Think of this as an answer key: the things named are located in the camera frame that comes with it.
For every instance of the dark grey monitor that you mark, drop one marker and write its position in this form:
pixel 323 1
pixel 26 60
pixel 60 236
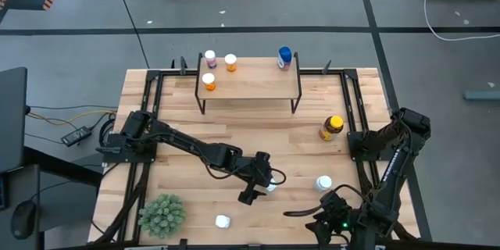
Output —
pixel 11 117

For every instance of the black power adapter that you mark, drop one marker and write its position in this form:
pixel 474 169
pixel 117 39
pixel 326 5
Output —
pixel 76 136

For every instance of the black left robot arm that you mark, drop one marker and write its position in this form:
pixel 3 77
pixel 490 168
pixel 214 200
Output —
pixel 179 140

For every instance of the grey metal table leg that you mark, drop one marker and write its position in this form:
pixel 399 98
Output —
pixel 482 95

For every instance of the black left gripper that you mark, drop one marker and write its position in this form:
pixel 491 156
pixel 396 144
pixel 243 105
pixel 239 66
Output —
pixel 258 176

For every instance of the white bottle blue-striped label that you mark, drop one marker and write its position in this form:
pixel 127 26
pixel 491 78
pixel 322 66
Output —
pixel 222 221
pixel 272 187

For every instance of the wooden shelf black metal legs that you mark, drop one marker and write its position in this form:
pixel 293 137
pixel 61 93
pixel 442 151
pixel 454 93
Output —
pixel 254 82

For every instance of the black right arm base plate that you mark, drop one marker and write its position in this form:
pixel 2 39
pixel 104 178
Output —
pixel 355 152

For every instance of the brown bottle yellow cap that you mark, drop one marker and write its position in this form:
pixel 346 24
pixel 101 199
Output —
pixel 332 127

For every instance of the small green artificial plant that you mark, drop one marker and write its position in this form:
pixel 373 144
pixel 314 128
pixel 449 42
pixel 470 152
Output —
pixel 162 215

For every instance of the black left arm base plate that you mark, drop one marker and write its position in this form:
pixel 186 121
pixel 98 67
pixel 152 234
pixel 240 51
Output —
pixel 113 158

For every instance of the dark desk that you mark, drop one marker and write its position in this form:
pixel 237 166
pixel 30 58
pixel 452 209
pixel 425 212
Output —
pixel 58 166

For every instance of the pink-labelled bottle white cap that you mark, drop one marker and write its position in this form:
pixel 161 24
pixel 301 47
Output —
pixel 210 58

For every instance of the black aluminium table frame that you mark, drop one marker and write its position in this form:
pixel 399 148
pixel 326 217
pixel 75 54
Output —
pixel 168 72

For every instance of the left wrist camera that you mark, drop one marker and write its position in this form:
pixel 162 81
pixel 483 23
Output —
pixel 263 158

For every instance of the blue-capped Tums bottle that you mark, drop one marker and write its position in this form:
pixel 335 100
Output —
pixel 284 56

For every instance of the orange pill vial white cap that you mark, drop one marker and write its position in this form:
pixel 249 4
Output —
pixel 208 81
pixel 230 61

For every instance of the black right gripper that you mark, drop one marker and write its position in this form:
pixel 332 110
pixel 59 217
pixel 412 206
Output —
pixel 336 213

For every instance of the black computer mouse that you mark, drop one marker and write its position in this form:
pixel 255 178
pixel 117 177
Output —
pixel 23 219

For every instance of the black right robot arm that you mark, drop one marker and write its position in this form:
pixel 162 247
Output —
pixel 394 164

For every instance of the round white bottle barcode label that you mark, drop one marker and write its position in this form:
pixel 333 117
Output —
pixel 323 183

